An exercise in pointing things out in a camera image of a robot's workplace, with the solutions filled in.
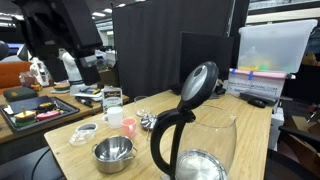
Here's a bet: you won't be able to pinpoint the pink cup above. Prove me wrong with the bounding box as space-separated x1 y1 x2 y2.
120 117 138 139

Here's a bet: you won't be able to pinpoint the white carton with dark label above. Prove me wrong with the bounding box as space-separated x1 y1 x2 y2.
101 85 124 113

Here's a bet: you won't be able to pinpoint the stack of coloured plates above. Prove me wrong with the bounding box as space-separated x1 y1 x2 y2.
53 81 71 95

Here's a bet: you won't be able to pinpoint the dark green case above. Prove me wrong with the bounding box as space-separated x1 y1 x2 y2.
3 86 39 103

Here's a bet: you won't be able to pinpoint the black and yellow toy food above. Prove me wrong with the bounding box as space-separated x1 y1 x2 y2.
37 101 57 113

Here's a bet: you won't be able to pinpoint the black computer mouse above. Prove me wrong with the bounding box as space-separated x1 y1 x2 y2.
247 98 267 109

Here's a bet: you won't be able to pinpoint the black keyboard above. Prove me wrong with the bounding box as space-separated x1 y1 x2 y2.
239 91 280 104

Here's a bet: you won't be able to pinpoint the brown cardboard box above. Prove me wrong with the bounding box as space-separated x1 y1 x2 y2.
99 68 116 88

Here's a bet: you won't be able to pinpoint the white papers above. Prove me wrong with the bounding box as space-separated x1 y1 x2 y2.
74 86 104 102

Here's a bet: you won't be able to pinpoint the black floor cable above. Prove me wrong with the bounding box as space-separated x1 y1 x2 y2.
30 146 52 180

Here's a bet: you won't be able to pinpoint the black partition curtain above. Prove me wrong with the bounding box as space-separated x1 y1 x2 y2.
111 0 236 101

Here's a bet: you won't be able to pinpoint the clear glass pot lid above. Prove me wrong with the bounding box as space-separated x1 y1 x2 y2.
68 122 99 148

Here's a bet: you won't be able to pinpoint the black tray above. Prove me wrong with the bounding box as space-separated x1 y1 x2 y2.
0 95 81 133

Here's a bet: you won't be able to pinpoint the black monitor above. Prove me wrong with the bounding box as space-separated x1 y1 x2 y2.
179 31 235 91

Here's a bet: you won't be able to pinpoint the yellow red green toy sandwich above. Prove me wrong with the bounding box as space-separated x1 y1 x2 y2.
13 109 37 128

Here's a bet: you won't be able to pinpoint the pink toy food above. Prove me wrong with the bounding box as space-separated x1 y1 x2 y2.
35 109 63 122

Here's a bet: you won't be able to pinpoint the dark blue board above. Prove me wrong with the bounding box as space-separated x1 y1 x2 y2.
14 95 54 113

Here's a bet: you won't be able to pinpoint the white mug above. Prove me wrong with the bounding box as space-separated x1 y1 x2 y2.
102 106 125 130

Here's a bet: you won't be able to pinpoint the white printed moving box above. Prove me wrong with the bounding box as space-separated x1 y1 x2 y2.
226 68 297 100

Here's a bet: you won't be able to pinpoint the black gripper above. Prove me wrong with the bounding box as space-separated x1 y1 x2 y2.
13 0 103 87

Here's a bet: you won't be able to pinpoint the white idle robot gripper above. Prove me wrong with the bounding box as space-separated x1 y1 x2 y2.
29 56 51 87

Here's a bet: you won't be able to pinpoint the clear drinking glass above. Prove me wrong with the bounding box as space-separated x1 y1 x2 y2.
133 95 151 118

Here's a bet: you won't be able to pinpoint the black office chair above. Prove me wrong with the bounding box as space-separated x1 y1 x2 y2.
264 124 320 180

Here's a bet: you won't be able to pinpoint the large steel two-handled pot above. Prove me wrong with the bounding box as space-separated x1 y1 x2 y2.
91 134 138 175

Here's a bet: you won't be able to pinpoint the black marker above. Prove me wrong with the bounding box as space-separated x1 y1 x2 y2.
74 96 95 109

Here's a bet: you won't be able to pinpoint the glass kettle with black handle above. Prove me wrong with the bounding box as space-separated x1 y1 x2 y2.
149 60 238 180

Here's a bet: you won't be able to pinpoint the translucent plastic bin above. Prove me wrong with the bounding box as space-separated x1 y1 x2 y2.
237 18 319 75

